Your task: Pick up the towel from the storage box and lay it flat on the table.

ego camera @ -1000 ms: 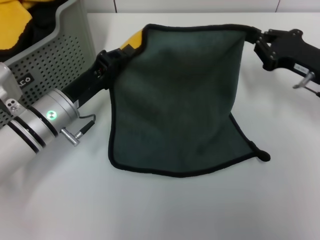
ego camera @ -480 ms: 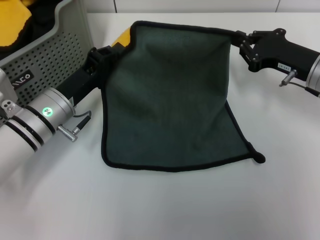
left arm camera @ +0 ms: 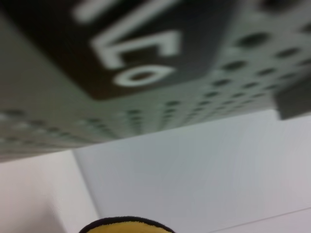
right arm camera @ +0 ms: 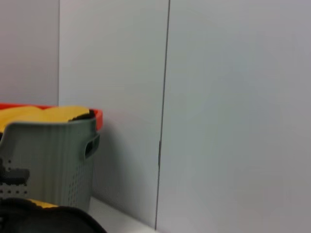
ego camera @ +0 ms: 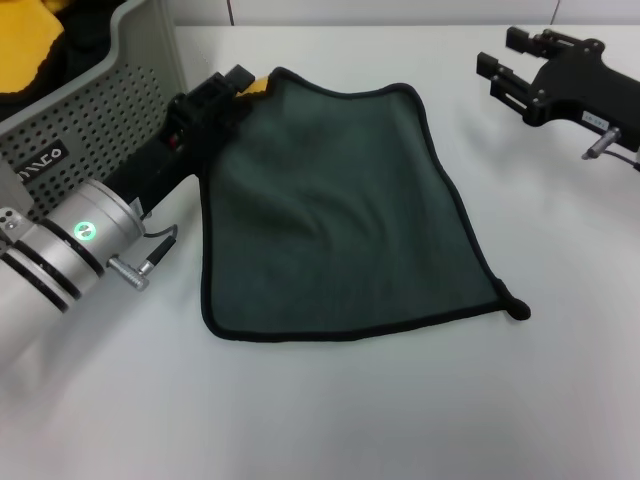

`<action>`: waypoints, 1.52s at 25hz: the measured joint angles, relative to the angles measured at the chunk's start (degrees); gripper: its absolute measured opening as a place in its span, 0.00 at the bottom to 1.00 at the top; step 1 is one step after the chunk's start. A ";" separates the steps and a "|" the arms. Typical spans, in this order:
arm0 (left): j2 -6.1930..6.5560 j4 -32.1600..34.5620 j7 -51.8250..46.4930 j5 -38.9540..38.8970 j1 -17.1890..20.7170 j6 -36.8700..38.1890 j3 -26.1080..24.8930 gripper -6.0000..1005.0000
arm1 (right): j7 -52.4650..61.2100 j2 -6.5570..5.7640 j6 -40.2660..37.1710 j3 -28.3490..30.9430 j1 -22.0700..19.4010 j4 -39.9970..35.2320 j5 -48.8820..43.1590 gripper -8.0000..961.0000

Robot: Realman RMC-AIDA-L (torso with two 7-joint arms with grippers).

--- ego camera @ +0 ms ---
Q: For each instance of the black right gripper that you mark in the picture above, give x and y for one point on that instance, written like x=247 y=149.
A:
x=585 y=87

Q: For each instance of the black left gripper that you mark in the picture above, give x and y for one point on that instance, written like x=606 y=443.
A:
x=190 y=130

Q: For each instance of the grey-green and yellow towel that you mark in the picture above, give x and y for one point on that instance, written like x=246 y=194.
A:
x=350 y=210

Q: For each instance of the grey perforated storage box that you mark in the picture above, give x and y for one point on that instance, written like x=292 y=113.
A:
x=100 y=115

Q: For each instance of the yellow microfiber towel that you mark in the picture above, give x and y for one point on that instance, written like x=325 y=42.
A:
x=25 y=55
x=55 y=4

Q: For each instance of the silver camera mount bracket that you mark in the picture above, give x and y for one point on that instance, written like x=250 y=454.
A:
x=12 y=230

